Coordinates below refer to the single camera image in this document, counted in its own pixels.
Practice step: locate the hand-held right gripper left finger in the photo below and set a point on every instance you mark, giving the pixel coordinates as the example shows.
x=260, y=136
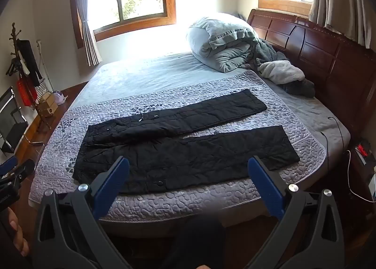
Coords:
x=113, y=186

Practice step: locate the white fleece garment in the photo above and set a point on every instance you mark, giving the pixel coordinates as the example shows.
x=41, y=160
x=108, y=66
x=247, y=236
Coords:
x=282, y=72

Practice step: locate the person's dark clothed leg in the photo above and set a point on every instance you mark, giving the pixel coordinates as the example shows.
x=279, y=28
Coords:
x=196, y=242

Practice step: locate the black chair with chrome frame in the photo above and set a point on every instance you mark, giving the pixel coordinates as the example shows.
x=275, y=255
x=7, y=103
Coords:
x=11, y=128

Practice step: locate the dark grey fleece garment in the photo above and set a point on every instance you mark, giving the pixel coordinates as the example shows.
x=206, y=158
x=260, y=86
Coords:
x=270, y=52

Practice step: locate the red power strip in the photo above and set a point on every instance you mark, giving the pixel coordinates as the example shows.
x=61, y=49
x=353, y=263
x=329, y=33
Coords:
x=362, y=149

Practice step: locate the black pants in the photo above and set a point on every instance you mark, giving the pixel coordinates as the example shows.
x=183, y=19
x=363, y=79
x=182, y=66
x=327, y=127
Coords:
x=176, y=163

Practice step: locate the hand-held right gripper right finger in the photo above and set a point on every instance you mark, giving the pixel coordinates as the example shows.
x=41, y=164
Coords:
x=264, y=186

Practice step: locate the bed with grey sheet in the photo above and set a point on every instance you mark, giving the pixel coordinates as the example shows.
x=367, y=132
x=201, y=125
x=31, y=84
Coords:
x=152, y=75

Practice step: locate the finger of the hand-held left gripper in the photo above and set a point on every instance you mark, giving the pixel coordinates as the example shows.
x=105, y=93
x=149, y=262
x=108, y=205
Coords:
x=22, y=170
x=7, y=164

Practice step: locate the black hanging garment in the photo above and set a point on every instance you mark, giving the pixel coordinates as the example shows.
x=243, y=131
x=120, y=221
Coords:
x=29, y=57

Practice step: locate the wooden coat rack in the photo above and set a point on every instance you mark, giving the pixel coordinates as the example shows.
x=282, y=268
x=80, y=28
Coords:
x=13, y=37

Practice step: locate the striped hanging bag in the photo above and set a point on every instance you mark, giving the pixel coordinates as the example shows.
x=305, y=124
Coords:
x=41, y=90

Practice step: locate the cardboard box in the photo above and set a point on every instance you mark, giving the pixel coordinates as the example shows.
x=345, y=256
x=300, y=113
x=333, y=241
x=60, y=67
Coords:
x=48, y=109
x=45, y=98

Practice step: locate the person's left hand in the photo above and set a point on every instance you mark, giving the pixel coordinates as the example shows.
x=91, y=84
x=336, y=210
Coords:
x=14, y=233

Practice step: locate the beige curtain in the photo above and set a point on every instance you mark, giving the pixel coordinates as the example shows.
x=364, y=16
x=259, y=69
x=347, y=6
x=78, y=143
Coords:
x=346, y=2
x=89, y=43

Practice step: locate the dark wooden nightstand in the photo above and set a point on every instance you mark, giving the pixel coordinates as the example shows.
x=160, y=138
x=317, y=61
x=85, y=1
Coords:
x=361, y=175

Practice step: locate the red hanging bag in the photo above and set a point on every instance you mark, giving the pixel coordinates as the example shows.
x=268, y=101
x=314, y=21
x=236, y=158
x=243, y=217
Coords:
x=25, y=93

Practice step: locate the pale lilac round object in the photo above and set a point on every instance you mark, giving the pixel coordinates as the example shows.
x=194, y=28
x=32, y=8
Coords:
x=60, y=98

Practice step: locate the grey quilted bedspread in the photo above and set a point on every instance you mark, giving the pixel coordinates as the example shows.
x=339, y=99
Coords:
x=191, y=200

